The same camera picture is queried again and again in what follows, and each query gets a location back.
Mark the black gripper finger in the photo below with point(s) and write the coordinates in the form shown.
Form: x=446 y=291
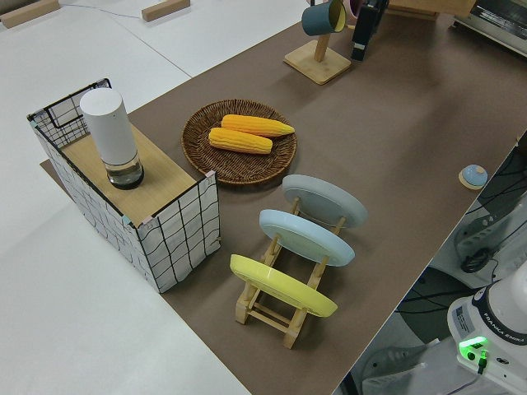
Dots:
x=364 y=33

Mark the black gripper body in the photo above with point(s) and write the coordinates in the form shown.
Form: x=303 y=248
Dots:
x=378 y=6

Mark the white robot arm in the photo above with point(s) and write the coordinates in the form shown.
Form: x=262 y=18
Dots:
x=494 y=321

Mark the wooden drawer cabinet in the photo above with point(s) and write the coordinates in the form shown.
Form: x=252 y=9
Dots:
x=411 y=7

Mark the pink mug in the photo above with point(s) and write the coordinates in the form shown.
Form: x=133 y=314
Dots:
x=355 y=7

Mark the teal mug yellow inside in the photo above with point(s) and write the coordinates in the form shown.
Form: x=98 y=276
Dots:
x=319 y=18

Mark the wooden mug tree stand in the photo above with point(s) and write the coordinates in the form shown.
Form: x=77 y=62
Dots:
x=319 y=61

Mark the brown table mat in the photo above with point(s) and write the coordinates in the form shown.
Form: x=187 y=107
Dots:
x=391 y=131

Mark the white toaster oven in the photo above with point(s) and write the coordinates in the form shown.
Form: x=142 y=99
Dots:
x=498 y=24

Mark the yellow corn cob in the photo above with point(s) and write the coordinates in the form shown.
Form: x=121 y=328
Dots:
x=241 y=140
x=255 y=124

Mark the grey plate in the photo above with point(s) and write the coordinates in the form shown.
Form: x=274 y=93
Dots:
x=325 y=199

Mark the small blue dome bell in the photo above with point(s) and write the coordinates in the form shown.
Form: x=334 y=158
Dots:
x=473 y=176

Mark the brown wicker basket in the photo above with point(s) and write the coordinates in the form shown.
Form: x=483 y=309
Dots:
x=239 y=164

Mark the wooden block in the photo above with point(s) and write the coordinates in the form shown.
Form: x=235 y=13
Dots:
x=164 y=10
x=26 y=13

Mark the light blue plate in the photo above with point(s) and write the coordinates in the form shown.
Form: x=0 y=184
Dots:
x=304 y=236

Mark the white power strip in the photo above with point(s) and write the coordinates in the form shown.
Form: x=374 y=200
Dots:
x=479 y=230

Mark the wooden board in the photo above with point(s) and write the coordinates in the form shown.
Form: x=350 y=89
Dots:
x=164 y=173

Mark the yellow plate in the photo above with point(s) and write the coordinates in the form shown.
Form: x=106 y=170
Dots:
x=280 y=284

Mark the white cylinder bottle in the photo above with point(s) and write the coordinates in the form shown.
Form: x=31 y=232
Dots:
x=111 y=131

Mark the wooden dish rack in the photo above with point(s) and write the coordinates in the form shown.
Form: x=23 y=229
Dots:
x=267 y=319

